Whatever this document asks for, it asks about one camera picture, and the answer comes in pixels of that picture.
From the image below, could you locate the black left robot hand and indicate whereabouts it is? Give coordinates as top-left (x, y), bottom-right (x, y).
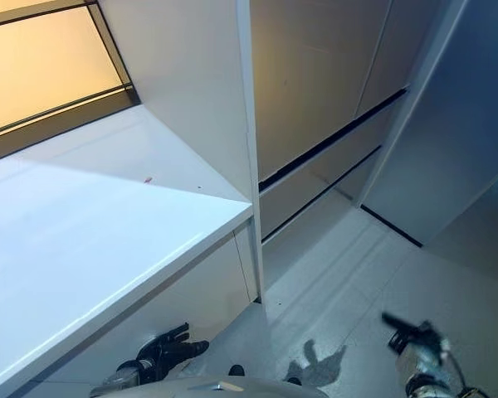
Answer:
top-left (135, 321), bottom-right (211, 381)

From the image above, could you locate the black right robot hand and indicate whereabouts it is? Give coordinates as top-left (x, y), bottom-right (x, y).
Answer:
top-left (380, 310), bottom-right (444, 357)

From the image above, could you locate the white fridge drawer steel front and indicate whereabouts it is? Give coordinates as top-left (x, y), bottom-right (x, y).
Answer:
top-left (258, 94), bottom-right (400, 242)

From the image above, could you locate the steel lower fridge drawer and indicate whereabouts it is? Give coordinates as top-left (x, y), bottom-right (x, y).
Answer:
top-left (260, 148), bottom-right (383, 292)

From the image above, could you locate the stainless steel fridge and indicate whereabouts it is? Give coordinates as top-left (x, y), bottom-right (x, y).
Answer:
top-left (248, 0), bottom-right (413, 292)

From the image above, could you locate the grey robot torso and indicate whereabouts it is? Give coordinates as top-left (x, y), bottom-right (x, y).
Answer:
top-left (89, 374), bottom-right (330, 398)

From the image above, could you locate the brushed steel tall cabinet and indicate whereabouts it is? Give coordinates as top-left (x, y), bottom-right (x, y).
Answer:
top-left (356, 0), bottom-right (498, 288)

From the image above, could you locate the white tall side panel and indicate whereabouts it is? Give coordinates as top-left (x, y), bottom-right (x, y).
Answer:
top-left (96, 0), bottom-right (270, 307)

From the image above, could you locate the amber glass window dark frame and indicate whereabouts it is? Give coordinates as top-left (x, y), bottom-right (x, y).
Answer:
top-left (0, 0), bottom-right (145, 165)

